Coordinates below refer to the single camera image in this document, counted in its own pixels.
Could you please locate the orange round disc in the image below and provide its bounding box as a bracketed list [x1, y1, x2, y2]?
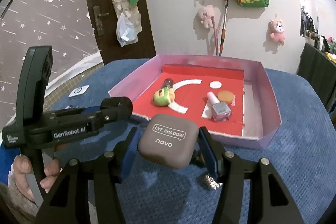
[217, 90, 235, 105]

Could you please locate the brown eyeshadow case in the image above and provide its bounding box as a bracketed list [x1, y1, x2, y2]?
[138, 114, 199, 169]

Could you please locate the red cap glitter jar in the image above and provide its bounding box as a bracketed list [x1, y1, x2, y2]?
[162, 78, 174, 89]

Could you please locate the side table dark cloth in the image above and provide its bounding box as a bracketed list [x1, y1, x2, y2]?
[297, 43, 336, 113]

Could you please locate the pink cardboard tray box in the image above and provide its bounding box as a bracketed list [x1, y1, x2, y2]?
[109, 55, 282, 149]

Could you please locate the white square card device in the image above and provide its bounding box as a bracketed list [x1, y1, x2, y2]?
[68, 85, 89, 98]

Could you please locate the mop pole orange grip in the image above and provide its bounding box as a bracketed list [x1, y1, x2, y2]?
[219, 0, 229, 56]

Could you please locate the red paper sheet liner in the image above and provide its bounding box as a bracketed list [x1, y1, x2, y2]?
[133, 65, 244, 137]

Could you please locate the pink plush toy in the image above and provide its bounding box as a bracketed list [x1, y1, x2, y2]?
[198, 5, 215, 29]
[270, 19, 285, 46]

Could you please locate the person's left hand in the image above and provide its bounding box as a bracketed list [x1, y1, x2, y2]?
[12, 155, 61, 206]

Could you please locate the brass door handle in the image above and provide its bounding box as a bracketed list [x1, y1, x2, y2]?
[93, 6, 109, 36]

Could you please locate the blue textured table cloth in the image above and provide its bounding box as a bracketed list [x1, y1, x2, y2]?
[0, 58, 336, 224]

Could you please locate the green capybara toy figure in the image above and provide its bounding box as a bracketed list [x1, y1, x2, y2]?
[153, 87, 175, 106]

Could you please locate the clear plastic bag on door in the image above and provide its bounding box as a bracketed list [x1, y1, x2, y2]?
[116, 13, 138, 47]

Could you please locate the pink plush toy left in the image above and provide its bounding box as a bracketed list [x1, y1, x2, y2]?
[198, 5, 215, 29]

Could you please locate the studded silver cylinder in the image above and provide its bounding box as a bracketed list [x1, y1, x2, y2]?
[204, 174, 222, 190]

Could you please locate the pink plush toy right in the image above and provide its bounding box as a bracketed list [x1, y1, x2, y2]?
[270, 19, 285, 46]

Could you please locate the purple nail polish bottle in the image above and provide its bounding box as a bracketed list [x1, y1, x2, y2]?
[207, 92, 232, 122]

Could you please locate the dark wooden door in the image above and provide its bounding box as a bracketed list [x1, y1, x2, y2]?
[87, 0, 156, 64]

